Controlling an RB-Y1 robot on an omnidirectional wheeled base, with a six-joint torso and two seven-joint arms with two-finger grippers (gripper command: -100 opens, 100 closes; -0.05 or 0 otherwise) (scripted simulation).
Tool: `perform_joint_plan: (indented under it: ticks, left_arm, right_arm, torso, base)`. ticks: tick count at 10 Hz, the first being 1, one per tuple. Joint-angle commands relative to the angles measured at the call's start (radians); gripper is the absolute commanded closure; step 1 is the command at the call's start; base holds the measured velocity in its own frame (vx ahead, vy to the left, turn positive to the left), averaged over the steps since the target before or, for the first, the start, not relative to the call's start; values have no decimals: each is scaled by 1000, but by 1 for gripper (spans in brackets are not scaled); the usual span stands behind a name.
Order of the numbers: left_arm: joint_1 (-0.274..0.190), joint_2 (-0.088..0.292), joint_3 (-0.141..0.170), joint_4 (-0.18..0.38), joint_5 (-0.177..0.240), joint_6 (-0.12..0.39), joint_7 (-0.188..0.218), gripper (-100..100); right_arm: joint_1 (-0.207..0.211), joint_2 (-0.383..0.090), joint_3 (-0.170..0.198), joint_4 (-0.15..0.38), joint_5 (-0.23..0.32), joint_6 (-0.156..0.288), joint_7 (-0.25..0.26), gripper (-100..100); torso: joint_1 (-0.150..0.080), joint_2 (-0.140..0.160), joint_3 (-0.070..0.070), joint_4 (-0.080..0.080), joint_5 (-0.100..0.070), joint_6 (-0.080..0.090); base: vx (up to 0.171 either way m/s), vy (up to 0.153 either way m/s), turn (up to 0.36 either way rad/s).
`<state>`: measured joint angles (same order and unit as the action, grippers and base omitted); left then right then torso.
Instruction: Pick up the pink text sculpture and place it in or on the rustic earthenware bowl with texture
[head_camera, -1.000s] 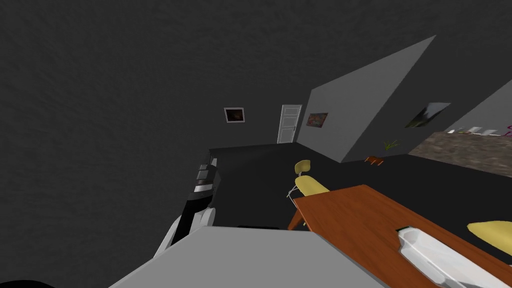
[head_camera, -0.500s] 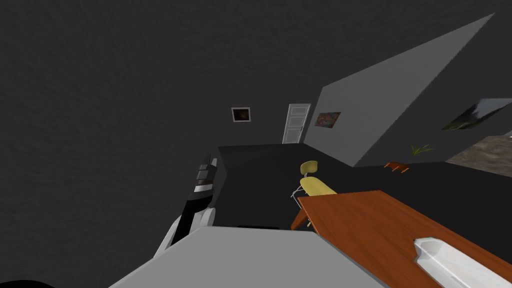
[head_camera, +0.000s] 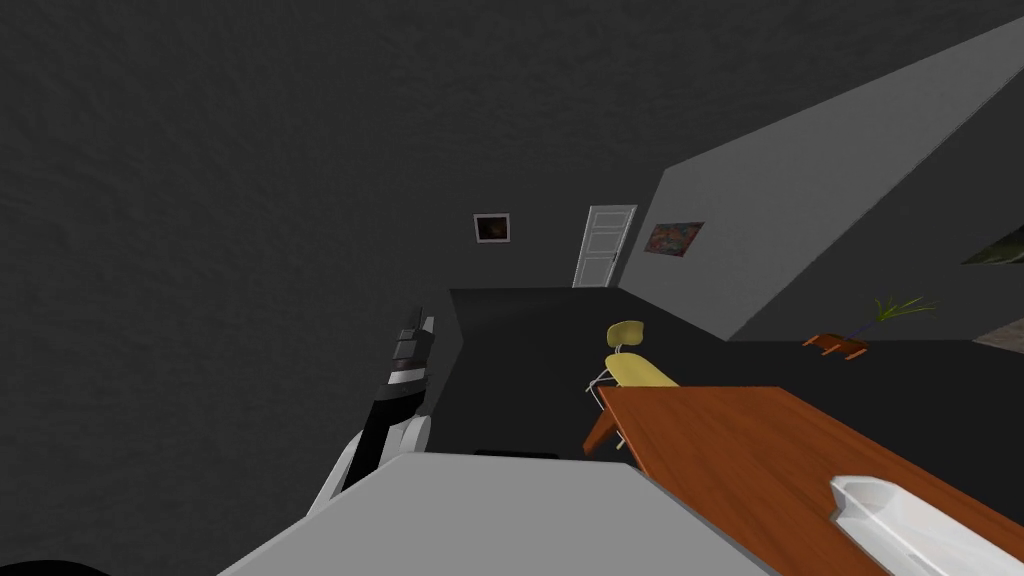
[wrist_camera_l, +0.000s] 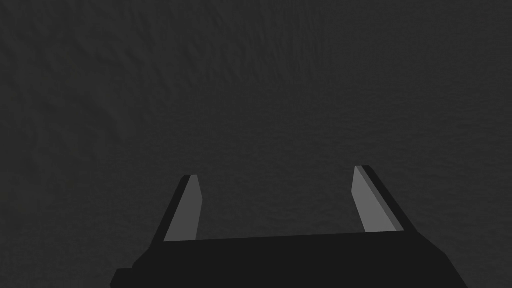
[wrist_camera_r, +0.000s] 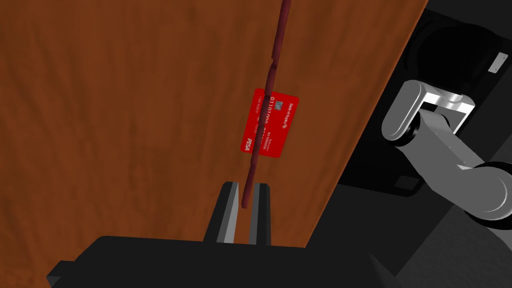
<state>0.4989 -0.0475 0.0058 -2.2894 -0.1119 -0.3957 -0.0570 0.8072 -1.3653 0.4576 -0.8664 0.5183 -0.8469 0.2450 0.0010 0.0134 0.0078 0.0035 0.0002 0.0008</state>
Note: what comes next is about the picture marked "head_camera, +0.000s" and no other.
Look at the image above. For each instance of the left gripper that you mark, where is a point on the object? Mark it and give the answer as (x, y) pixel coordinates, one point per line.
(412, 352)

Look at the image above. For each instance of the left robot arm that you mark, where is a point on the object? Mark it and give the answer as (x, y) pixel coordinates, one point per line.
(387, 424)

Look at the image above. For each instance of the white panel door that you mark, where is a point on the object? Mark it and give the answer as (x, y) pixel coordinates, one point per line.
(604, 246)

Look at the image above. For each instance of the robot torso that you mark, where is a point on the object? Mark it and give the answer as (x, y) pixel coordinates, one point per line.
(512, 520)

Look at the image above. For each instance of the yellow chair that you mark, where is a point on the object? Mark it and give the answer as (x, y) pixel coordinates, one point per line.
(636, 368)

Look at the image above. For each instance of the brown wooden table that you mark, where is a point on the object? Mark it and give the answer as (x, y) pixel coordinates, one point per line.
(736, 464)

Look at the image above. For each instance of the green plant in orange stand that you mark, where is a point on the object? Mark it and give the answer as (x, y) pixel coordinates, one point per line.
(856, 336)

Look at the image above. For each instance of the dark framed wall picture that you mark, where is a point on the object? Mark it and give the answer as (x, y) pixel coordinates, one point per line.
(491, 228)

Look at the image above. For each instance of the colourful wall picture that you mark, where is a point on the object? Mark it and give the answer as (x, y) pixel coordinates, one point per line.
(674, 238)

